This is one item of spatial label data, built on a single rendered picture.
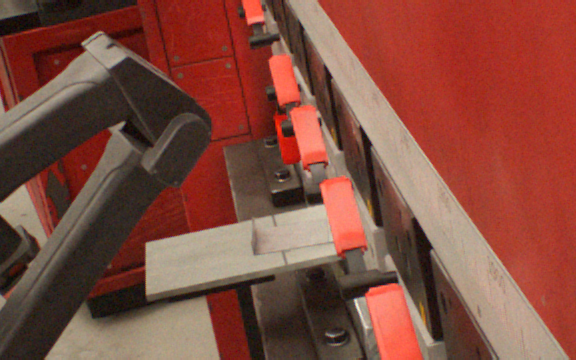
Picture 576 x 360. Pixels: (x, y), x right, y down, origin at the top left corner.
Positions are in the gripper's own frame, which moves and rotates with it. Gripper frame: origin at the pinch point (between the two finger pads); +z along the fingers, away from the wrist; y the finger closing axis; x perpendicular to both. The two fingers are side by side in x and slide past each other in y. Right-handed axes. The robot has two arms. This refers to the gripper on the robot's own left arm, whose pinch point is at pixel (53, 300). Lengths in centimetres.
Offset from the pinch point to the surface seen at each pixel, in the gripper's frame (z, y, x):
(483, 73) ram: -38, -111, -35
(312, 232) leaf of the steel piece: 15.1, -4.6, -31.0
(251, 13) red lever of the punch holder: -10.5, 4.2, -43.8
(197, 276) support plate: 7.7, -7.1, -16.1
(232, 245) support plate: 10.7, -0.5, -21.9
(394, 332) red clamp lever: -20, -93, -27
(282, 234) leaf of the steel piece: 13.5, -2.3, -27.9
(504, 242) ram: -31, -111, -32
